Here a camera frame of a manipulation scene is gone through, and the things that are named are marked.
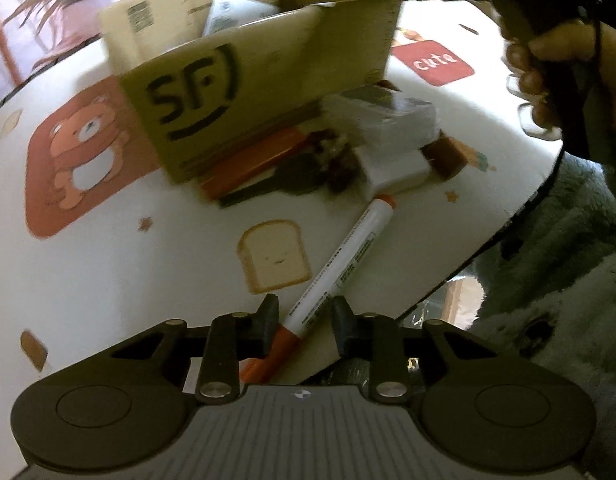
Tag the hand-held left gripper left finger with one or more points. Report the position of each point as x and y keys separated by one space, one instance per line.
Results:
x=267 y=325

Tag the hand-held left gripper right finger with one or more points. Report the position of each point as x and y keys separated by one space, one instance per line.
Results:
x=343 y=325

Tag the white marker with orange cap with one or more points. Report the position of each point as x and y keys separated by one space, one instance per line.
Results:
x=338 y=260

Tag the clear plastic box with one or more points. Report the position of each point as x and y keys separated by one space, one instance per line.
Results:
x=383 y=115

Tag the black slender object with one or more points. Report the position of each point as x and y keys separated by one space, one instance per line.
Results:
x=283 y=180

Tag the white box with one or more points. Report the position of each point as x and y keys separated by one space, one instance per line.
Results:
x=393 y=172

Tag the orange yellow box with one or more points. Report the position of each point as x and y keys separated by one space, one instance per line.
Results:
x=253 y=165

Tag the brown cardboard box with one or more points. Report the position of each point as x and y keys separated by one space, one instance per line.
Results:
x=288 y=70

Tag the person's right hand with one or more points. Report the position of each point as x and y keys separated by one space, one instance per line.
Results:
x=568 y=42

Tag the white printed card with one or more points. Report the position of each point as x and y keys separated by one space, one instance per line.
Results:
x=233 y=12

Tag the grey fluffy garment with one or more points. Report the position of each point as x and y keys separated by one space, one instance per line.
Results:
x=548 y=270

